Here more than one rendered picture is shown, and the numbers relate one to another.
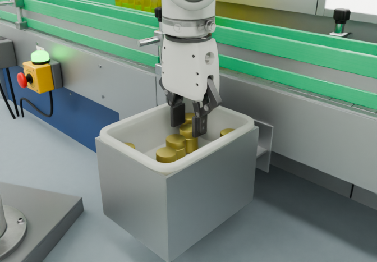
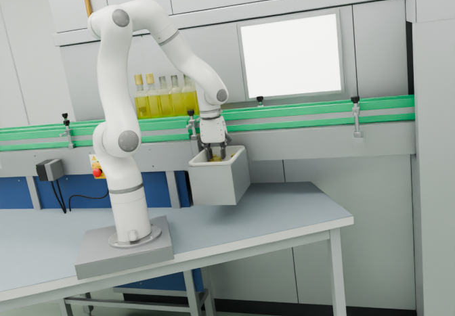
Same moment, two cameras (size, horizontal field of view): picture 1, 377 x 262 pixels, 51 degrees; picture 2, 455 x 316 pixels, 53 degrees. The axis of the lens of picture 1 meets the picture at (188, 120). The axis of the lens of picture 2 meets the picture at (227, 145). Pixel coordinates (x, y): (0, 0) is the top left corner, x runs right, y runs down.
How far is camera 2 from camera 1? 121 cm
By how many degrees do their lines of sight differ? 26
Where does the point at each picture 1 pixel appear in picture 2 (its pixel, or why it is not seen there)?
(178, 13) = (210, 107)
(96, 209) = (173, 220)
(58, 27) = not seen: hidden behind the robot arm
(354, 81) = (275, 120)
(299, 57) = (251, 117)
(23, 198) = not seen: hidden behind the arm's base
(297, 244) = (273, 199)
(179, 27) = (211, 113)
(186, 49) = (214, 122)
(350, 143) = (282, 143)
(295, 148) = (261, 154)
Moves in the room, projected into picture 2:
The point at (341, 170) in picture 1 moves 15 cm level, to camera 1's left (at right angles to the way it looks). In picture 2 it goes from (282, 155) to (250, 164)
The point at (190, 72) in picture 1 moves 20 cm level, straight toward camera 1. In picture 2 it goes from (217, 130) to (242, 137)
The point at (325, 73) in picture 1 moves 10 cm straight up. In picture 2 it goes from (263, 120) to (261, 96)
